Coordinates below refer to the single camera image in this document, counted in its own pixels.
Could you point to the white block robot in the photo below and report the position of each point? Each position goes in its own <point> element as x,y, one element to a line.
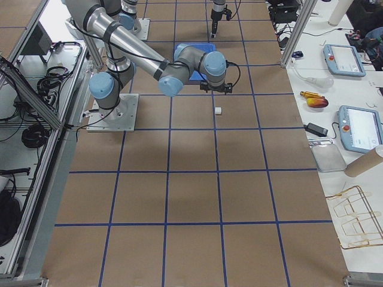
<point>218,110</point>

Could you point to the blue plastic tray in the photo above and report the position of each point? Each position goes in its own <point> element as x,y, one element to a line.
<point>205,47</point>

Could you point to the teach pendant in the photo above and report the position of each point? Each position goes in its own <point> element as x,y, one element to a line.
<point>343,60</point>
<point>360,128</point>

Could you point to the cardboard tube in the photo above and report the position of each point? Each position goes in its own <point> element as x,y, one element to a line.
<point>365,162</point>

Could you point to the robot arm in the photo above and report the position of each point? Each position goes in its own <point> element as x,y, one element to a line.
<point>117,62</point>
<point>171,76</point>

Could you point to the black power adapter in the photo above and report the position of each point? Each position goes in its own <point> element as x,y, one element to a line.
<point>315,130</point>

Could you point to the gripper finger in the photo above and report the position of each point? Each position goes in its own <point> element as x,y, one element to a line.
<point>213,32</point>

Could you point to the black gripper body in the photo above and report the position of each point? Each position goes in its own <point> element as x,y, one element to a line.
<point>228,88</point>
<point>216,15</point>

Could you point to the brass wire rack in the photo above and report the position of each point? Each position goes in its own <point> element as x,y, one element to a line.
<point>357,223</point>

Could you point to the mango fruit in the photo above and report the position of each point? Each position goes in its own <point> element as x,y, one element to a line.
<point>317,102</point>

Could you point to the clear plastic lidded box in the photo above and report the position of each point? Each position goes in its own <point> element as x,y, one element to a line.
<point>328,158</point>

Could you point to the brass cylinder tool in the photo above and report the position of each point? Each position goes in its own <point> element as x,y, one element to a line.
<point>308,94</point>

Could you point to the near teach pendant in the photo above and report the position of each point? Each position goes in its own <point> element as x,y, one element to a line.
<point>360,128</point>

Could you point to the aluminium frame post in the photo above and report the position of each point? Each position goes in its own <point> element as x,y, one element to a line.
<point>298,29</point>

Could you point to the far teach pendant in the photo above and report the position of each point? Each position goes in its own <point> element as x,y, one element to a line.
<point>343,60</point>

